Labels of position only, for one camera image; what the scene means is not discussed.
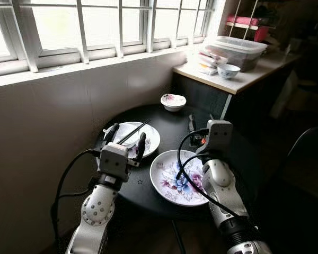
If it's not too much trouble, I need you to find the small white floral plate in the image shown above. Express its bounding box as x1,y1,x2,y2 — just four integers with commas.
103,122,161,159

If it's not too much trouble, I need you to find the dark chopstick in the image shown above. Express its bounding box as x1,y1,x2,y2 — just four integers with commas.
117,119,151,145
118,121,152,147

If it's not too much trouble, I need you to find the black round table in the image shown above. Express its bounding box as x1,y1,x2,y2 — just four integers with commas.
95,104,260,220

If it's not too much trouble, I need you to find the small floral dipping bowl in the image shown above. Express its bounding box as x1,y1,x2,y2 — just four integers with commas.
161,94,187,112

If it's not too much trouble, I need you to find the large white floral plate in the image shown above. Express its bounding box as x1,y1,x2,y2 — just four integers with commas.
150,150,210,206

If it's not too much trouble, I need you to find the blue and white bowl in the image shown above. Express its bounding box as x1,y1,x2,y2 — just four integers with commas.
217,64,241,80

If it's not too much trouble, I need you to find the stack of colourful packets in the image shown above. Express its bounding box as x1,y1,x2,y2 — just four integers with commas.
196,47,228,76

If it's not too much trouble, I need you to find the beige top side cabinet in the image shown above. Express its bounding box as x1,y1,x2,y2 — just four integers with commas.
172,49,303,128

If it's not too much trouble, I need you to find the clear plastic storage container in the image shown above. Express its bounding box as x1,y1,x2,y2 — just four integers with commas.
204,36,269,73

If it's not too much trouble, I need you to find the pink folded cloth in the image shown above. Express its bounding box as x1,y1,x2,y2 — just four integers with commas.
226,15,271,43

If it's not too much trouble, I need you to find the dark chair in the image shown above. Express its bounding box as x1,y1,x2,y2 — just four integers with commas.
286,126,318,202

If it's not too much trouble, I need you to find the metal rack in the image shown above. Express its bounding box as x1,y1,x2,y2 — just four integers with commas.
227,0,279,43

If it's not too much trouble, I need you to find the white grilled window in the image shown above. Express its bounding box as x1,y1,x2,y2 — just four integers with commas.
0,0,218,77

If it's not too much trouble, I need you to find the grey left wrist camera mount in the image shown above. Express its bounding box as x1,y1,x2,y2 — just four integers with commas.
98,142,130,182

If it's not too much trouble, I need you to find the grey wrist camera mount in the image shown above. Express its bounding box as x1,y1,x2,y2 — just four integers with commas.
98,142,130,182
204,120,234,159

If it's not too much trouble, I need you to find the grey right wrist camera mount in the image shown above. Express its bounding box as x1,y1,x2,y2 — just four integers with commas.
204,120,234,159

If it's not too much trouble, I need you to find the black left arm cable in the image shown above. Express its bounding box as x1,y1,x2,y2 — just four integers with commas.
49,149,102,239

